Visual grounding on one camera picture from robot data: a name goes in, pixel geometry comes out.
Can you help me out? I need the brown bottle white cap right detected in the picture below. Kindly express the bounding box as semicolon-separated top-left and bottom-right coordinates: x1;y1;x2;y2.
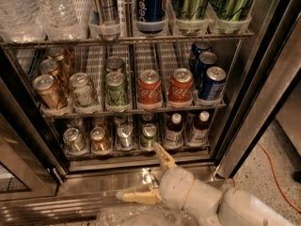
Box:
187;111;210;147

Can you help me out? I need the red coca-cola can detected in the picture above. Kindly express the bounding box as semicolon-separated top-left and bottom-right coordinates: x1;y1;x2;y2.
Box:
167;68;193;107
137;70;162;110

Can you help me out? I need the brown bottle white cap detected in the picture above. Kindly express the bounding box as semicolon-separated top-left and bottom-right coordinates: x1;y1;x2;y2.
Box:
165;113;183;149
187;111;210;147

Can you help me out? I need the tall green can left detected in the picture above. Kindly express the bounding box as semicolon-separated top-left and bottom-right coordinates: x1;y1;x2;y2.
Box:
171;0;209;34

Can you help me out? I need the clear water bottle right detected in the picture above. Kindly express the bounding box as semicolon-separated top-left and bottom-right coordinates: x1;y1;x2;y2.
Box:
38;0;83;40

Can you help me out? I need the green can middle shelf front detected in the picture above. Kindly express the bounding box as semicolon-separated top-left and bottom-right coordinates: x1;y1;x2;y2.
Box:
105;72;129;108

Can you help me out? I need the tall green can right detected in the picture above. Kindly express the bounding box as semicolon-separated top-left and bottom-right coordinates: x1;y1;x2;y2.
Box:
210;0;254;23

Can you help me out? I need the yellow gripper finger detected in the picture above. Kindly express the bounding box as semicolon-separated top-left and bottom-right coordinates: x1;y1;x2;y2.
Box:
154;142;176;170
116;186;162;205

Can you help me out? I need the silver-green can bottom left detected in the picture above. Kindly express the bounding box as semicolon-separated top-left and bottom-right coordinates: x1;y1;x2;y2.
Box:
63;127;87;154

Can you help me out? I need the tall silver plaid can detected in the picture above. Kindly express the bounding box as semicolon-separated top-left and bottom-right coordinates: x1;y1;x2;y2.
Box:
89;0;120;40

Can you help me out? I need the clear water bottle left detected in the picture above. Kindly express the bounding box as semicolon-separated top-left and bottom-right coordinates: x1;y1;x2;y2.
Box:
0;0;45;43

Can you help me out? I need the blue Pepsi can back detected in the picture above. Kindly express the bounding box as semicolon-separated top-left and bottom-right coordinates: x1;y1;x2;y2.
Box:
188;40;211;73

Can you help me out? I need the orange cable on floor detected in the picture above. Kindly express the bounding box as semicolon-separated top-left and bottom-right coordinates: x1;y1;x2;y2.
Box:
231;142;301;213

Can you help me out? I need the gold can back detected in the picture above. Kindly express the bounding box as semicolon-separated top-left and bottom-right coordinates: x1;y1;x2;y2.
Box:
47;47;72;76

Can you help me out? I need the green can middle shelf back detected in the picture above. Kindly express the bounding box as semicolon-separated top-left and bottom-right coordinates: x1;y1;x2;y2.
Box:
105;56;126;74

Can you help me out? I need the blue Pepsi can middle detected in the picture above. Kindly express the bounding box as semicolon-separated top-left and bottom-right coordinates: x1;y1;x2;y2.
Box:
195;52;217;89

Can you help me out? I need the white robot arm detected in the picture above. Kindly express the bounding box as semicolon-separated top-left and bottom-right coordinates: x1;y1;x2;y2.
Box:
117;143;293;226

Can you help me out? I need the brown bottle white cap left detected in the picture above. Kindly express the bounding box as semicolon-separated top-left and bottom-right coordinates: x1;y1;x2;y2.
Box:
165;113;183;149

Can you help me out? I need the blue Pepsi can front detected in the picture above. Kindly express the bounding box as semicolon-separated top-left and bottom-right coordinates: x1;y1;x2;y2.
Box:
198;66;227;101

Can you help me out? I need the gold can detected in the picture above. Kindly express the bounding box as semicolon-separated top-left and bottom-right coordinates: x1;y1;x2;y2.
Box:
33;74;68;110
47;47;72;76
40;58;70;97

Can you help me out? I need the white cloth-covered gripper body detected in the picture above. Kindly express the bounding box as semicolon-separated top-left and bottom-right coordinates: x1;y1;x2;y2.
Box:
159;167;222;218

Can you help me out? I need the silver can bottom shelf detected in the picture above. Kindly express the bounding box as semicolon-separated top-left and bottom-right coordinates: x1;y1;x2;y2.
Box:
118;124;134;150

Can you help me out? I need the gold can middle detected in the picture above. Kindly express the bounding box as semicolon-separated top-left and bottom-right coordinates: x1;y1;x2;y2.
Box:
40;58;70;97

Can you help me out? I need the green soda can bottom shelf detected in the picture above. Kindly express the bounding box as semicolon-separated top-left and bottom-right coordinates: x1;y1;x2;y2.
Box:
140;123;157;152

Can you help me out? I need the open fridge door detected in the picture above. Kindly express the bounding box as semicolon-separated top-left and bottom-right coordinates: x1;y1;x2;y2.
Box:
0;78;71;202

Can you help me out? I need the gold can front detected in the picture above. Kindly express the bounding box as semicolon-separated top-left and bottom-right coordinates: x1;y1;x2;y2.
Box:
33;74;68;110

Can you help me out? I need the stainless steel fridge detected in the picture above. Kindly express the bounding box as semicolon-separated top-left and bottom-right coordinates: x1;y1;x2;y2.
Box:
0;0;301;226

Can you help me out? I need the red Coca-Cola can right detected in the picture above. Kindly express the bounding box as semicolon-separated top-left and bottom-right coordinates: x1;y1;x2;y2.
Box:
167;68;193;107

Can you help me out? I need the orange-brown can bottom shelf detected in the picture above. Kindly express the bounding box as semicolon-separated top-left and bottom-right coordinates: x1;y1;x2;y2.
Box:
90;127;111;154

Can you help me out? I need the clear plastic wrap bundle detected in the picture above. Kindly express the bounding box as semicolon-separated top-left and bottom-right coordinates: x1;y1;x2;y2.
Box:
96;204;198;226

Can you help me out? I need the red Coca-Cola can left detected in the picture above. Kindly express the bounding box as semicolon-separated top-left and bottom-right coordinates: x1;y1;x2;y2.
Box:
137;70;162;110

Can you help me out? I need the tall green can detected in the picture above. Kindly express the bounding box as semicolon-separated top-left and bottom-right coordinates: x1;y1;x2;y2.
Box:
171;0;209;34
210;0;254;23

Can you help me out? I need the clear water bottle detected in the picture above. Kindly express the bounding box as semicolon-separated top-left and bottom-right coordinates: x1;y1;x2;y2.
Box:
38;0;83;40
0;0;45;43

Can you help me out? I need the white-green can middle shelf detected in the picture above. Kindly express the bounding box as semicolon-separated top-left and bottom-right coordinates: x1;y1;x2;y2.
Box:
70;73;99;108

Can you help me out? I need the tall blue Pepsi can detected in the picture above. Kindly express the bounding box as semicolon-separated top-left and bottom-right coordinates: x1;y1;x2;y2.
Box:
135;0;166;34

